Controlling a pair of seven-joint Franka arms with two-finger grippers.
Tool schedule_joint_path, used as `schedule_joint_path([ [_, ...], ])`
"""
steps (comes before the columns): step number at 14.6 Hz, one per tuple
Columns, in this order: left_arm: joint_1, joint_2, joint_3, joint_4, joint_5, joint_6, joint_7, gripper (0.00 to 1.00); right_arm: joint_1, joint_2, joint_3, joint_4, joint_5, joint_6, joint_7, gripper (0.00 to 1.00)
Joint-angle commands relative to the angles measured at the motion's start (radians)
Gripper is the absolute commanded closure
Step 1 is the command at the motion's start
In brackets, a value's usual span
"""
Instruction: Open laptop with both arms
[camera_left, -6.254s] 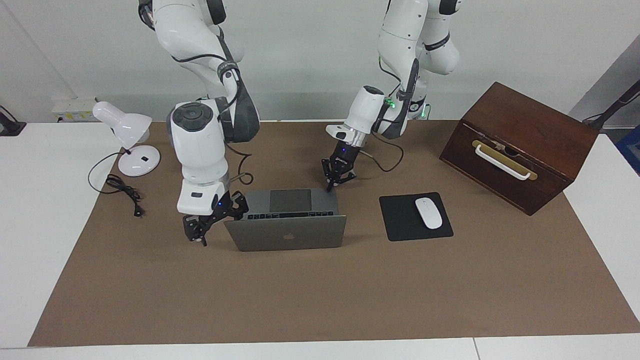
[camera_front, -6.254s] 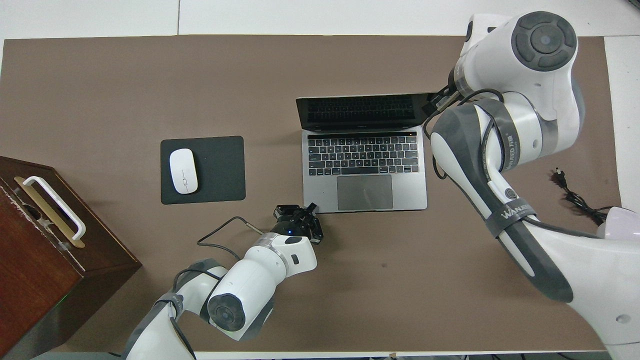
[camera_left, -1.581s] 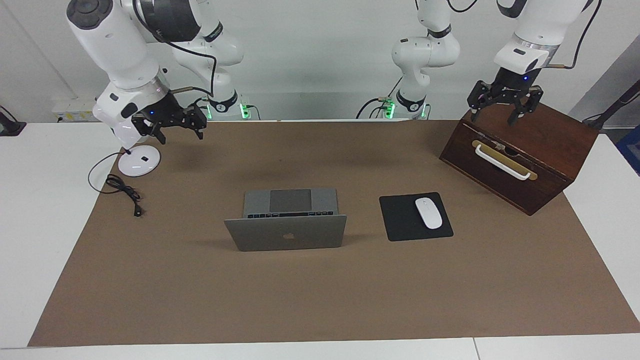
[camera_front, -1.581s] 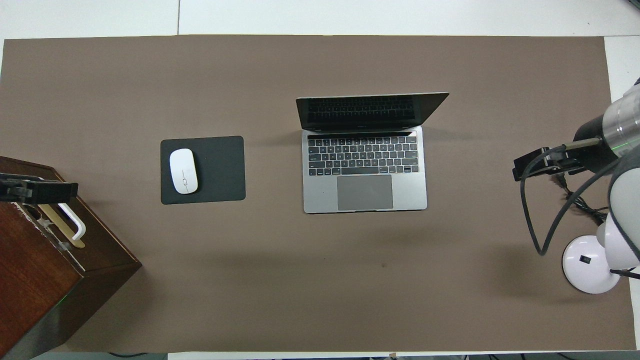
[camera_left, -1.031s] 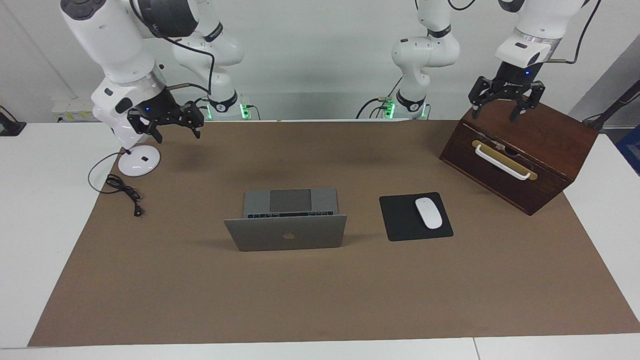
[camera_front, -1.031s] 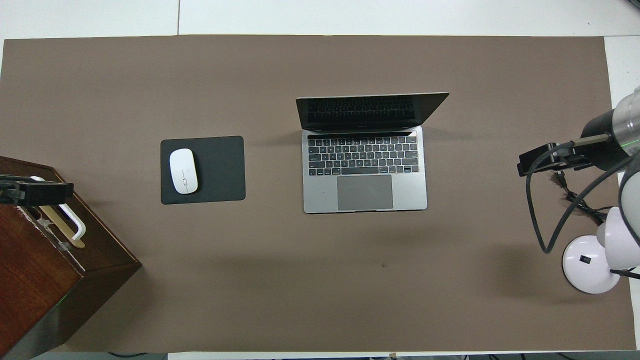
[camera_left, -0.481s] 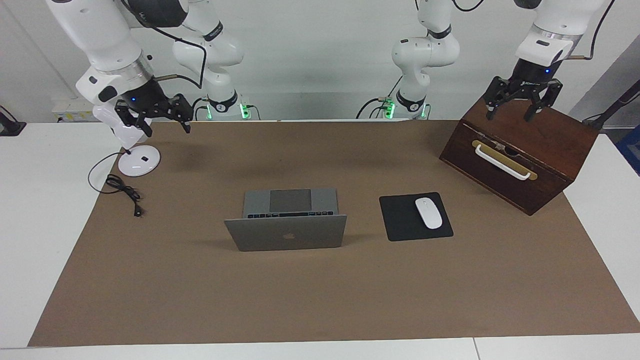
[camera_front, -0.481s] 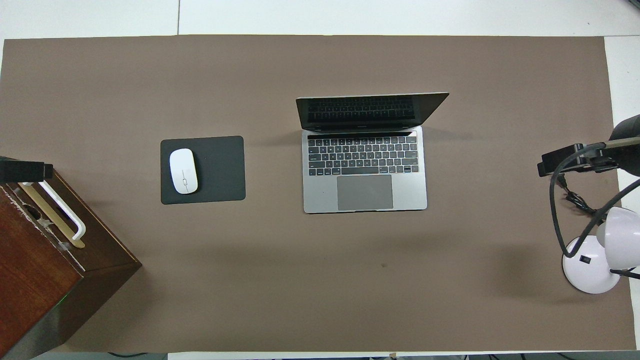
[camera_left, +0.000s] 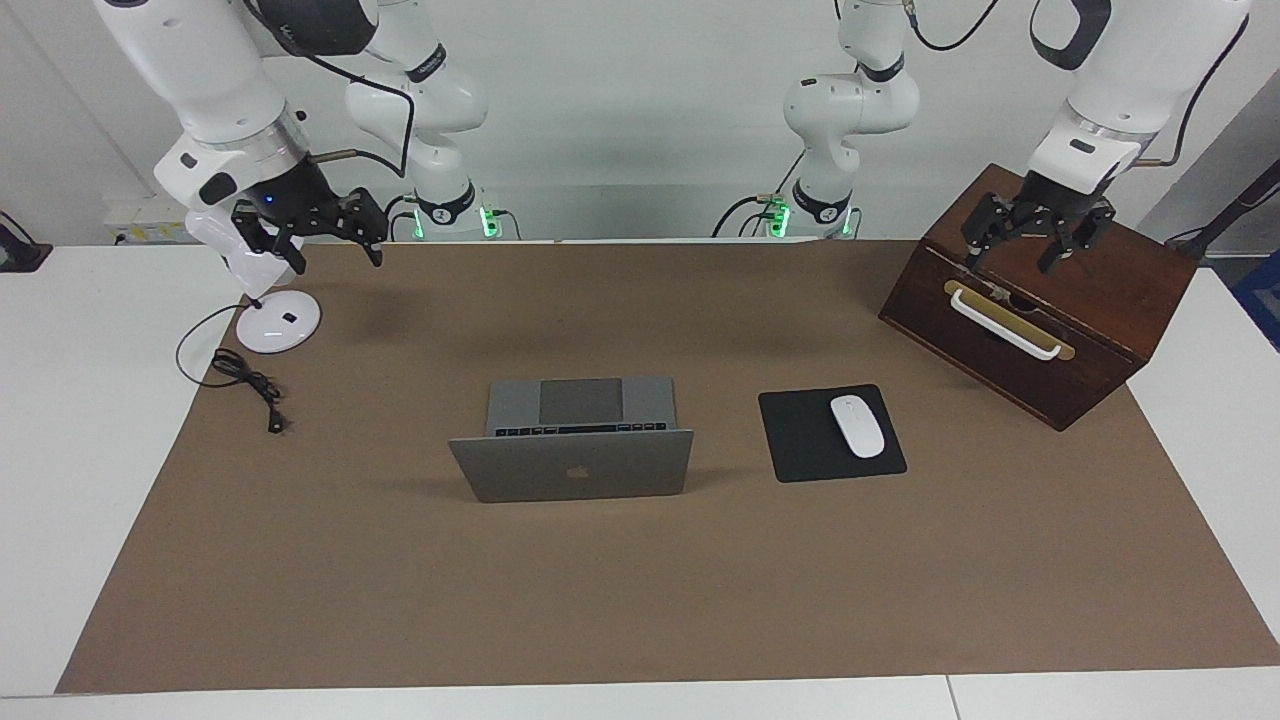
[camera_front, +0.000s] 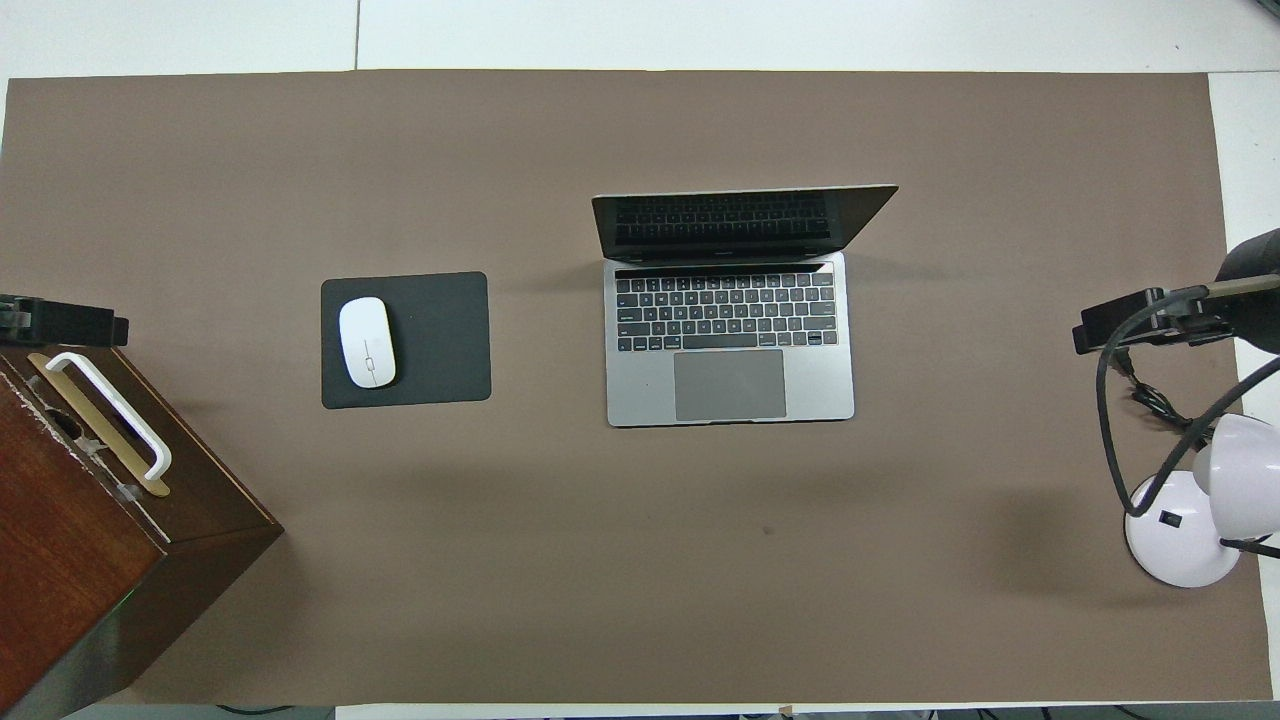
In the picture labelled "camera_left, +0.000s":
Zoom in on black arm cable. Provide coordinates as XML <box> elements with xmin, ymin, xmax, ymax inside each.
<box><xmin>240</xmin><ymin>0</ymin><xmax>416</xmax><ymax>181</ymax></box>
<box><xmin>905</xmin><ymin>0</ymin><xmax>1251</xmax><ymax>171</ymax></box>

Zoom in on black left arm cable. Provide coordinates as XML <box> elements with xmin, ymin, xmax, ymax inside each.
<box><xmin>905</xmin><ymin>0</ymin><xmax>1251</xmax><ymax>171</ymax></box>

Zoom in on black lamp power cable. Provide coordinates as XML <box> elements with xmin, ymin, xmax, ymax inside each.
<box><xmin>176</xmin><ymin>303</ymin><xmax>291</xmax><ymax>436</ymax></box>

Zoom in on brown table mat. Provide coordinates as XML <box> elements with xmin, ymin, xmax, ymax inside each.
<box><xmin>55</xmin><ymin>240</ymin><xmax>1280</xmax><ymax>694</ymax></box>

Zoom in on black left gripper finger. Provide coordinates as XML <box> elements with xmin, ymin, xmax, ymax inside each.
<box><xmin>1036</xmin><ymin>200</ymin><xmax>1117</xmax><ymax>276</ymax></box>
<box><xmin>962</xmin><ymin>192</ymin><xmax>1019</xmax><ymax>274</ymax></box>

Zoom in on black clamp mount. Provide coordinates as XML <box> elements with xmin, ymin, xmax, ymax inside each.
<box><xmin>0</xmin><ymin>210</ymin><xmax>53</xmax><ymax>273</ymax></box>

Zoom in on brown wooden box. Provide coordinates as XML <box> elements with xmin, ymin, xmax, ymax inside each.
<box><xmin>878</xmin><ymin>163</ymin><xmax>1198</xmax><ymax>432</ymax></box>

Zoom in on grey laptop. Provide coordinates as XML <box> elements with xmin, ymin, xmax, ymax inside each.
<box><xmin>448</xmin><ymin>377</ymin><xmax>694</xmax><ymax>504</ymax></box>

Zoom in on black stand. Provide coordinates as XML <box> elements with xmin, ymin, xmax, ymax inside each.
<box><xmin>1165</xmin><ymin>158</ymin><xmax>1280</xmax><ymax>263</ymax></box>

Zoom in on white power strip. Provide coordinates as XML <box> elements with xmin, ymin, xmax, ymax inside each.
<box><xmin>103</xmin><ymin>195</ymin><xmax>191</xmax><ymax>246</ymax></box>

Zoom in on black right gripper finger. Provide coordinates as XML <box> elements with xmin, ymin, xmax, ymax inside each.
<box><xmin>232</xmin><ymin>205</ymin><xmax>307</xmax><ymax>276</ymax></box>
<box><xmin>335</xmin><ymin>188</ymin><xmax>389</xmax><ymax>268</ymax></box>

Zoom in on blue crate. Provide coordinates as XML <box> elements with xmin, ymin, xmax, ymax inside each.
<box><xmin>1232</xmin><ymin>250</ymin><xmax>1280</xmax><ymax>351</ymax></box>

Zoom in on white computer mouse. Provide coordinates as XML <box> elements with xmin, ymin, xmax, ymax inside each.
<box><xmin>830</xmin><ymin>395</ymin><xmax>887</xmax><ymax>459</ymax></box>

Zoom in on white desk lamp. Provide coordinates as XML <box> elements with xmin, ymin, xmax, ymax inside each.
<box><xmin>185</xmin><ymin>210</ymin><xmax>323</xmax><ymax>354</ymax></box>

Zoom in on white box handle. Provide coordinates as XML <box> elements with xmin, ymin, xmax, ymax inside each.
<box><xmin>948</xmin><ymin>288</ymin><xmax>1063</xmax><ymax>361</ymax></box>

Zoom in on black mouse pad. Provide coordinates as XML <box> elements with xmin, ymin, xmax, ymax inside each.
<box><xmin>758</xmin><ymin>384</ymin><xmax>908</xmax><ymax>484</ymax></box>

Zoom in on brass handle plate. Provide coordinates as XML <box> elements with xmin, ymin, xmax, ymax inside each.
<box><xmin>943</xmin><ymin>280</ymin><xmax>1076</xmax><ymax>362</ymax></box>

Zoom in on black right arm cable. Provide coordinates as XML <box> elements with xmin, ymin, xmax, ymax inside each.
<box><xmin>240</xmin><ymin>0</ymin><xmax>416</xmax><ymax>181</ymax></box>

